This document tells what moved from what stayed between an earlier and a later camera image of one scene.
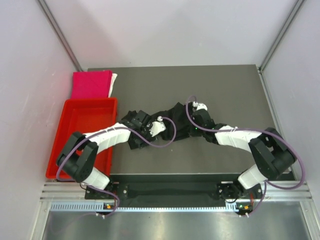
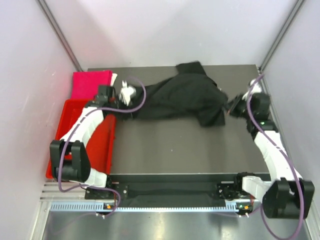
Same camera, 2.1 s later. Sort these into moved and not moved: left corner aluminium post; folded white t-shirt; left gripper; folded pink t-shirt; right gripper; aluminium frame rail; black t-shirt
Moved: right gripper; black t-shirt; left gripper
Not moved: aluminium frame rail; left corner aluminium post; folded white t-shirt; folded pink t-shirt
